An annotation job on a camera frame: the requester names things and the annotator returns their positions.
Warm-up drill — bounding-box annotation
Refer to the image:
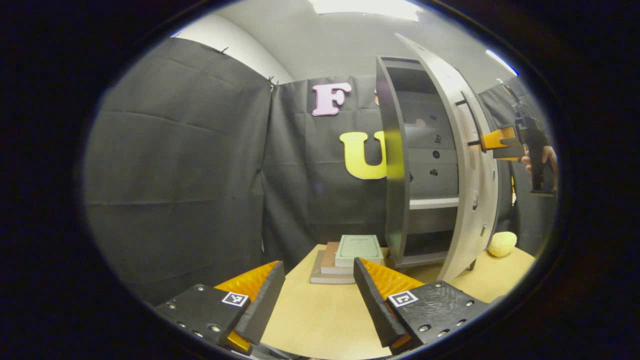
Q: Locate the grey book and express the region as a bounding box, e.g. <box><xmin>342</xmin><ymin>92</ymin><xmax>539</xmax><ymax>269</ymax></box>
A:
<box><xmin>310</xmin><ymin>250</ymin><xmax>357</xmax><ymax>285</ymax></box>

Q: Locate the narrow ceiling light panel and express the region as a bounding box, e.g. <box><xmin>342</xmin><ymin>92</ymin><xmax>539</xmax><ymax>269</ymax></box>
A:
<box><xmin>485</xmin><ymin>49</ymin><xmax>519</xmax><ymax>77</ymax></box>

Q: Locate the brown book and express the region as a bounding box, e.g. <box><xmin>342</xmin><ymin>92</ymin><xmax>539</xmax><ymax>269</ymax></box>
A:
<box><xmin>320</xmin><ymin>242</ymin><xmax>351</xmax><ymax>275</ymax></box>

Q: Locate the black backdrop cloth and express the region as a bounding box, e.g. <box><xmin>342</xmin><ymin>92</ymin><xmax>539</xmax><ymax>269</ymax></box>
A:
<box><xmin>82</xmin><ymin>37</ymin><xmax>558</xmax><ymax>306</ymax></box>

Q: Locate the yellow bumpy toy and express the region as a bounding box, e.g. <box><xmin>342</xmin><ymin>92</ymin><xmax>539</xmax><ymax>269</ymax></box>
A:
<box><xmin>488</xmin><ymin>231</ymin><xmax>518</xmax><ymax>258</ymax></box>

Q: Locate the large ceiling light panel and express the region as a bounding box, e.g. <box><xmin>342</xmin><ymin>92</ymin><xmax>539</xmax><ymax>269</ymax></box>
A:
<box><xmin>307</xmin><ymin>0</ymin><xmax>421</xmax><ymax>22</ymax></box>

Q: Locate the dark grey cabinet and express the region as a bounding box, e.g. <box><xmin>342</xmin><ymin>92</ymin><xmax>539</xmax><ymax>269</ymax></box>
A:
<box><xmin>375</xmin><ymin>55</ymin><xmax>473</xmax><ymax>271</ymax></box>

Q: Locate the light grey cabinet door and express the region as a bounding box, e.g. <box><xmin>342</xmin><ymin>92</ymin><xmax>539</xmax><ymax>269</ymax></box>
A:
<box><xmin>395</xmin><ymin>32</ymin><xmax>501</xmax><ymax>283</ymax></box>

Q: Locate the white cabinet shelf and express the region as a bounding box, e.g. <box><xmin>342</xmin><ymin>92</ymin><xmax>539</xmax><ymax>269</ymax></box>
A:
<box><xmin>409</xmin><ymin>196</ymin><xmax>460</xmax><ymax>210</ymax></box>

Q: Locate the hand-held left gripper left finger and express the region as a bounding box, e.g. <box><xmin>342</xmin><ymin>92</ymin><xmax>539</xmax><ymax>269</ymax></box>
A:
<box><xmin>152</xmin><ymin>260</ymin><xmax>287</xmax><ymax>357</ymax></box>

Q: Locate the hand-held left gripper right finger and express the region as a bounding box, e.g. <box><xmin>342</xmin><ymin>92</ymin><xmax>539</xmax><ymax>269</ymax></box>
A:
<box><xmin>353</xmin><ymin>257</ymin><xmax>496</xmax><ymax>356</ymax></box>

